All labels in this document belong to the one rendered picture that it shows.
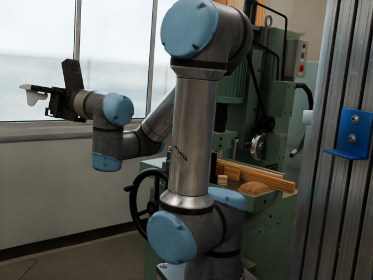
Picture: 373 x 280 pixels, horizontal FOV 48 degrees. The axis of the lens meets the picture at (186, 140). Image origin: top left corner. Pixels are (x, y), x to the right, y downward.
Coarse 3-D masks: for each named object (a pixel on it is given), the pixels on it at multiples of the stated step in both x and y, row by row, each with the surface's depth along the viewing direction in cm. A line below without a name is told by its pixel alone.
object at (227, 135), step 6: (216, 132) 173; (222, 132) 174; (228, 132) 176; (234, 132) 178; (216, 138) 170; (222, 138) 172; (228, 138) 175; (216, 144) 170; (222, 144) 173; (228, 144) 176; (216, 150) 171
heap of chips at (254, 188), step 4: (244, 184) 153; (248, 184) 153; (252, 184) 153; (256, 184) 153; (260, 184) 154; (264, 184) 156; (240, 188) 153; (244, 188) 151; (248, 188) 151; (252, 188) 150; (256, 188) 151; (260, 188) 152; (264, 188) 154; (268, 188) 156; (244, 192) 151; (248, 192) 150; (252, 192) 149; (256, 192) 150; (260, 192) 151
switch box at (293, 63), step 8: (288, 40) 180; (296, 40) 177; (288, 48) 180; (296, 48) 178; (304, 48) 182; (288, 56) 181; (296, 56) 178; (304, 56) 183; (288, 64) 181; (296, 64) 179; (304, 64) 184; (288, 72) 181; (296, 72) 180; (304, 72) 186
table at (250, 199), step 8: (152, 160) 188; (160, 160) 190; (144, 168) 183; (160, 168) 176; (152, 176) 180; (160, 184) 164; (216, 184) 158; (232, 184) 160; (240, 184) 160; (240, 192) 150; (264, 192) 153; (272, 192) 155; (280, 192) 160; (248, 200) 148; (256, 200) 148; (264, 200) 152; (272, 200) 156; (280, 200) 161; (248, 208) 148; (256, 208) 149; (264, 208) 153
